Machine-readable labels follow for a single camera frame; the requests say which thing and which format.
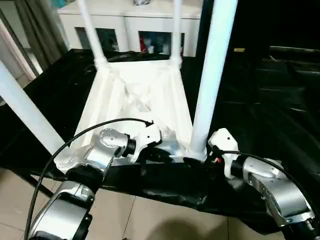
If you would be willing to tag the small tan tag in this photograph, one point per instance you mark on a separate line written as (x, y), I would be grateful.
(238, 50)

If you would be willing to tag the dark patterned small object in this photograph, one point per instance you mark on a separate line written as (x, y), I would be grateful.
(141, 2)

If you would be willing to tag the black work table leg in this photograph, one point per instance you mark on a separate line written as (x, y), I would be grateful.
(41, 186)

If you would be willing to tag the small red item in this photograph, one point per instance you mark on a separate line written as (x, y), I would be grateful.
(142, 45)

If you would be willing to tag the white plastic table top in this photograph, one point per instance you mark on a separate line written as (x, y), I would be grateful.
(130, 100)

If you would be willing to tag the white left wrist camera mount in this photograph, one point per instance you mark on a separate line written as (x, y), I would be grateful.
(148, 136)

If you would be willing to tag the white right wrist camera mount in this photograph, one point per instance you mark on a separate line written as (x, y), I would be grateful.
(225, 140)

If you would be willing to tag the white plastic table leg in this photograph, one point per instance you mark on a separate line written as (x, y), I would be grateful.
(176, 32)
(93, 32)
(212, 75)
(27, 107)

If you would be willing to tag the long black bar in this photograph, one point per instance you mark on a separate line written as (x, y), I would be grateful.
(295, 48)

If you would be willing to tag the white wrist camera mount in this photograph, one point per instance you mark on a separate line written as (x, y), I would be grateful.
(225, 140)
(148, 136)

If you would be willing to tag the black mat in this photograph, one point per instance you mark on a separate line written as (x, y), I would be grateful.
(262, 112)

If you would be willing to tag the grey curtain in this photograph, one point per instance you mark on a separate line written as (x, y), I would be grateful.
(42, 30)

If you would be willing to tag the white cabinet with glass doors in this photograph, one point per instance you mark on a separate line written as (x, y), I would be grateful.
(150, 22)

